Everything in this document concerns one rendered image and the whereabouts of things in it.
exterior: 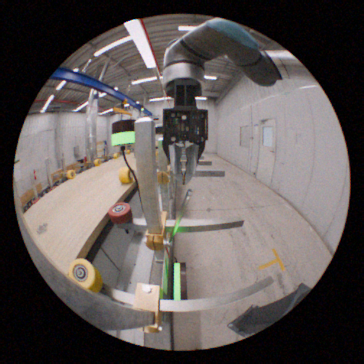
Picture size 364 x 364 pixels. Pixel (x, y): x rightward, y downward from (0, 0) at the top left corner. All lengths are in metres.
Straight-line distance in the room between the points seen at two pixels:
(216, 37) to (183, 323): 1.31
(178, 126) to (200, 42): 0.18
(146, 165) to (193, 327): 1.13
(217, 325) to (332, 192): 2.44
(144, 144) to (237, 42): 0.27
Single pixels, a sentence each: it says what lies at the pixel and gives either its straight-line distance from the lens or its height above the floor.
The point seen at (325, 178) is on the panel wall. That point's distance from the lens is 2.60.
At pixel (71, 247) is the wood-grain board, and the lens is 0.34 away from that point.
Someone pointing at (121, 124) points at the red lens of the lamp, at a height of 1.14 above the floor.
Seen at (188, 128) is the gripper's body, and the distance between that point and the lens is 0.19.
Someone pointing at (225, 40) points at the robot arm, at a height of 1.28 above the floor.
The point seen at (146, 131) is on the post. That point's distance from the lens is 0.22.
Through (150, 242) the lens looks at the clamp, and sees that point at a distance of 0.31.
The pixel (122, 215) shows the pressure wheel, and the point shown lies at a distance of 0.35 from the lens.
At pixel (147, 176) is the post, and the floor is 1.03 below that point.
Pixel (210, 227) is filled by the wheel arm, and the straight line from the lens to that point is 0.37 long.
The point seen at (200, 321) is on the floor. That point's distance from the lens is 1.11.
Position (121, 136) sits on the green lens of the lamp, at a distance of 0.23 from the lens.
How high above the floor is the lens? 1.10
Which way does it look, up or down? 21 degrees down
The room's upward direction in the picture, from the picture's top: straight up
